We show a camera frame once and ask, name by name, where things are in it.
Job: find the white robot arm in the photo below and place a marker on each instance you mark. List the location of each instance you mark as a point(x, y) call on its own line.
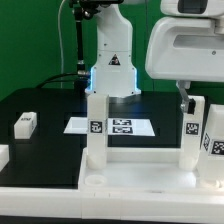
point(113, 73)

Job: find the white fiducial marker sheet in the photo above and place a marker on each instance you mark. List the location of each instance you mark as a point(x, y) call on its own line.
point(116, 126)

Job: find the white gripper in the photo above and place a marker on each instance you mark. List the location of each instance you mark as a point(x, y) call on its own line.
point(185, 49)

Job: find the black camera pole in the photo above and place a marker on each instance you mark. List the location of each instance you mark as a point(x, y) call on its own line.
point(82, 73)

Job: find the white left fence block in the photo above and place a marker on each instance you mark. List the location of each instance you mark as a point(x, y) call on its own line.
point(4, 156)

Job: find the white front fence bar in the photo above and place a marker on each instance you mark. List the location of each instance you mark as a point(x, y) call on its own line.
point(140, 206)

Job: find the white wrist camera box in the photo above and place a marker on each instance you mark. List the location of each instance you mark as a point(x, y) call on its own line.
point(190, 8)

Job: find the white desk top tray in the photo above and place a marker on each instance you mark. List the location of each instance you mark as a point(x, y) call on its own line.
point(144, 170)

